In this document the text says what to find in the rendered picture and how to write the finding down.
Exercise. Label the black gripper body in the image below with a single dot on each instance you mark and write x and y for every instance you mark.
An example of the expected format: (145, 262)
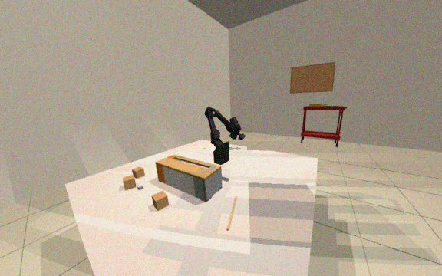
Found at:
(241, 136)

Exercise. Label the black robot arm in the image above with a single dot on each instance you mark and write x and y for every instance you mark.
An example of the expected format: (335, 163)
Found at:
(230, 126)

